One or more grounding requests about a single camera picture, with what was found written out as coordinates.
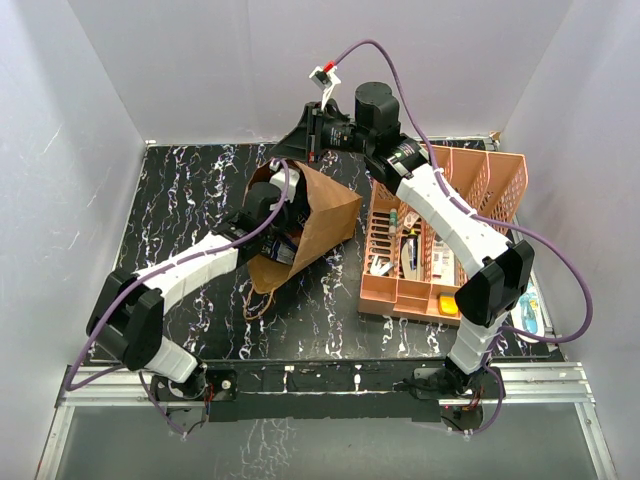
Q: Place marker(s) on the blue Burts chips bag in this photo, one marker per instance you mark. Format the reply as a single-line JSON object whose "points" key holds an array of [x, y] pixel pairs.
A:
{"points": [[280, 250]]}

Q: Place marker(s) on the aluminium frame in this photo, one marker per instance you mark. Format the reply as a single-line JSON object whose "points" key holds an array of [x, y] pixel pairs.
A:
{"points": [[523, 383]]}

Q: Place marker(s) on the brown paper bag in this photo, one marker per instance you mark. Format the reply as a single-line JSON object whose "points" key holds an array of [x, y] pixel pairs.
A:
{"points": [[334, 209]]}

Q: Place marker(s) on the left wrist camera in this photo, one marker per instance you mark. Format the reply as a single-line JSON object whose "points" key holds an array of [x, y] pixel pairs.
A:
{"points": [[286, 182]]}

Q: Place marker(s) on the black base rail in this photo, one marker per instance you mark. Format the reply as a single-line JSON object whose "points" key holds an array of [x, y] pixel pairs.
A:
{"points": [[408, 388]]}

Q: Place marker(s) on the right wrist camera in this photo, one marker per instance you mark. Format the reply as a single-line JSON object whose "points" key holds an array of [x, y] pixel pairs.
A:
{"points": [[325, 78]]}

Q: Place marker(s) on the yellow sticky note pad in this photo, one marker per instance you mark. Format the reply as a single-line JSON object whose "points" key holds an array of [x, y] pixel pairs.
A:
{"points": [[447, 305]]}

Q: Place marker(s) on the pink plastic desk organizer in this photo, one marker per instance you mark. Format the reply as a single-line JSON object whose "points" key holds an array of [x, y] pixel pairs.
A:
{"points": [[451, 245]]}

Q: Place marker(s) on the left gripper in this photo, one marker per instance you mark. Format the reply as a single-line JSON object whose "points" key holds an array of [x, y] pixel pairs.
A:
{"points": [[289, 213]]}

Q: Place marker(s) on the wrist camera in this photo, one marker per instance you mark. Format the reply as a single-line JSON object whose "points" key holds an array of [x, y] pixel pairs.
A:
{"points": [[325, 78], [286, 182]]}

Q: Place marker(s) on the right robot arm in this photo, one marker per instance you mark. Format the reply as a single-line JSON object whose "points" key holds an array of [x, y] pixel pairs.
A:
{"points": [[498, 270]]}

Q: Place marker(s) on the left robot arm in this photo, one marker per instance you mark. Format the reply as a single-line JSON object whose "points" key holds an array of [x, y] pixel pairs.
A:
{"points": [[127, 320]]}

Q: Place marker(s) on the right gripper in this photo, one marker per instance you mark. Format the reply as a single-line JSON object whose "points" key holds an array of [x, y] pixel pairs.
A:
{"points": [[305, 142]]}

